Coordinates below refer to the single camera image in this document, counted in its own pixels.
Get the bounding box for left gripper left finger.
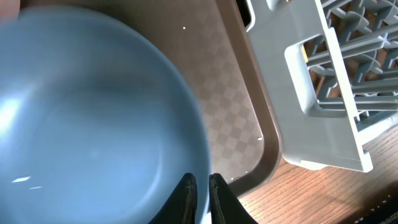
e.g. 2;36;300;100
149;173;198;224

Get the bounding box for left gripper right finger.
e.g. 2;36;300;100
209;173;257;224

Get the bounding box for dark blue plate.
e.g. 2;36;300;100
1;6;211;223

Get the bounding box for grey dishwasher rack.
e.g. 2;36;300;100
246;0;397;172

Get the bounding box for brown plastic tray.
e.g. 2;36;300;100
18;0;283;198

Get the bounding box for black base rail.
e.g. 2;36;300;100
354;201;397;224

